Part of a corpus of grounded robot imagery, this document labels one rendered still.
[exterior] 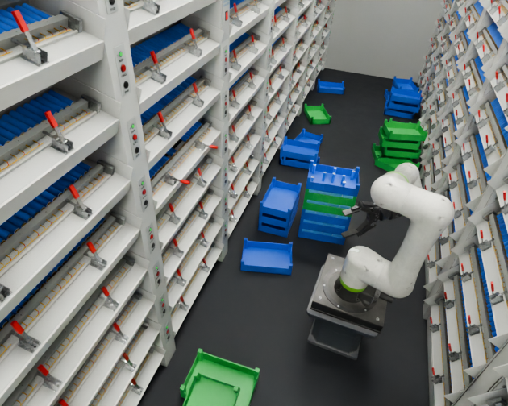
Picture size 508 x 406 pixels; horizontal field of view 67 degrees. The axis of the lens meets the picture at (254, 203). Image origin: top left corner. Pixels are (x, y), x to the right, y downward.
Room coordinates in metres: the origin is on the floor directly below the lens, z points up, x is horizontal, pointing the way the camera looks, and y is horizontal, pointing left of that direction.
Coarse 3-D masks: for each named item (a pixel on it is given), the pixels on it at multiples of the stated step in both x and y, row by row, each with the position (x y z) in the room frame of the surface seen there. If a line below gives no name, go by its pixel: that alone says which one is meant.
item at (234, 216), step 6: (252, 180) 2.25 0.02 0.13; (258, 180) 2.23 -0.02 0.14; (246, 186) 2.08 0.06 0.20; (252, 186) 2.19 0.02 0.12; (246, 192) 2.11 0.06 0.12; (252, 192) 2.13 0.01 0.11; (240, 198) 2.03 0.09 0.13; (246, 198) 2.05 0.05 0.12; (240, 204) 1.98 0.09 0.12; (246, 204) 2.00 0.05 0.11; (234, 210) 1.90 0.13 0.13; (240, 210) 1.92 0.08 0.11; (228, 216) 1.82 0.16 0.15; (234, 216) 1.85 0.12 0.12; (228, 222) 1.79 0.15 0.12; (234, 222) 1.80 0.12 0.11; (228, 228) 1.74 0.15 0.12; (228, 234) 1.65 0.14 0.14
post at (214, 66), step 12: (204, 12) 1.58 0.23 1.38; (216, 12) 1.57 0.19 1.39; (216, 24) 1.57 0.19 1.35; (228, 48) 1.65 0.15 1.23; (216, 60) 1.57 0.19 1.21; (228, 60) 1.65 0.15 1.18; (216, 72) 1.57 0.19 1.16; (228, 72) 1.65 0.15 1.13; (228, 84) 1.65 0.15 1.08; (228, 96) 1.65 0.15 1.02; (216, 108) 1.57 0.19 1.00; (228, 108) 1.65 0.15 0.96; (228, 120) 1.65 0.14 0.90; (228, 132) 1.65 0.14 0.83; (216, 144) 1.57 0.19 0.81; (216, 180) 1.57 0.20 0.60
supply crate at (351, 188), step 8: (312, 160) 2.01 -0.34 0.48; (312, 168) 2.01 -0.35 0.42; (320, 168) 2.01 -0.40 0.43; (328, 168) 2.00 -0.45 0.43; (336, 168) 1.99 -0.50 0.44; (344, 168) 1.98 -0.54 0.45; (320, 176) 1.95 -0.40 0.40; (328, 176) 1.95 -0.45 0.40; (336, 176) 1.96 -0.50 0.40; (312, 184) 1.82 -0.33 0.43; (320, 184) 1.81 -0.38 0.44; (328, 184) 1.80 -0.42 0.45; (336, 184) 1.87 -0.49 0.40; (352, 184) 1.88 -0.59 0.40; (328, 192) 1.80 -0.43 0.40; (336, 192) 1.79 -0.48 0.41; (344, 192) 1.79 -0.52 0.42; (352, 192) 1.78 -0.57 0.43
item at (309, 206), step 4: (304, 200) 1.82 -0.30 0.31; (304, 204) 1.82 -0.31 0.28; (308, 204) 1.82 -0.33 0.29; (312, 204) 1.81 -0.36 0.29; (316, 204) 1.81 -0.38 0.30; (304, 208) 1.82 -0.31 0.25; (308, 208) 1.82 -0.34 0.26; (312, 208) 1.81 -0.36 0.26; (316, 208) 1.81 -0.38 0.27; (320, 208) 1.81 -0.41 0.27; (324, 208) 1.80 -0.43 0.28; (328, 208) 1.80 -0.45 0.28; (332, 208) 1.79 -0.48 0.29; (336, 208) 1.79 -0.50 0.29; (340, 208) 1.79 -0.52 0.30; (324, 212) 1.80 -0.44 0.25; (328, 212) 1.80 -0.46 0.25; (332, 212) 1.79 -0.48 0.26; (336, 212) 1.79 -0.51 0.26; (340, 212) 1.79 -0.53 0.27; (348, 216) 1.78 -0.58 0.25
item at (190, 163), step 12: (204, 120) 1.56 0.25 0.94; (216, 120) 1.57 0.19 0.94; (216, 132) 1.54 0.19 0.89; (180, 144) 1.38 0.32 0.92; (168, 156) 1.28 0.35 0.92; (192, 156) 1.33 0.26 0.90; (180, 168) 1.23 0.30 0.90; (192, 168) 1.28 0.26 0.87; (156, 192) 1.07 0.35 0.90; (168, 192) 1.09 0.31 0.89; (156, 204) 0.98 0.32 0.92
